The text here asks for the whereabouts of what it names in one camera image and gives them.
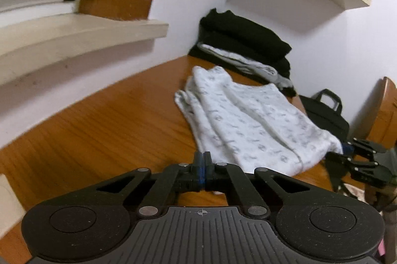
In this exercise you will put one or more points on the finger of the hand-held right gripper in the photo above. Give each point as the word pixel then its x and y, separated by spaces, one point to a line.
pixel 366 172
pixel 366 150

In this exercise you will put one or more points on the person's right hand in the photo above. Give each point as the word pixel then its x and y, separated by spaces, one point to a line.
pixel 373 197

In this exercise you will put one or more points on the wooden cabinet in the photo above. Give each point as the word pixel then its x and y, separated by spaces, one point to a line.
pixel 386 115

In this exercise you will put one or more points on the black laptop bag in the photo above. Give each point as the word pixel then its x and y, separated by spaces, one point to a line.
pixel 325 121

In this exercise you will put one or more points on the floral cloth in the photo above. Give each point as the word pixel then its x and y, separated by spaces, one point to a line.
pixel 353 191

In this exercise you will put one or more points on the white patterned pajama pants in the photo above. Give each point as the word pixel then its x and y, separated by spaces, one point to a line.
pixel 248 121

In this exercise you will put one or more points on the pile of dark folded clothes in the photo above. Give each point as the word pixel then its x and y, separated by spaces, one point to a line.
pixel 198 53

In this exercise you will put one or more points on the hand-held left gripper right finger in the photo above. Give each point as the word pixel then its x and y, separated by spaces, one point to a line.
pixel 208 171

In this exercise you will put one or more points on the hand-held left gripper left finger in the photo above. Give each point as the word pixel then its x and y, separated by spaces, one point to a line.
pixel 199 171

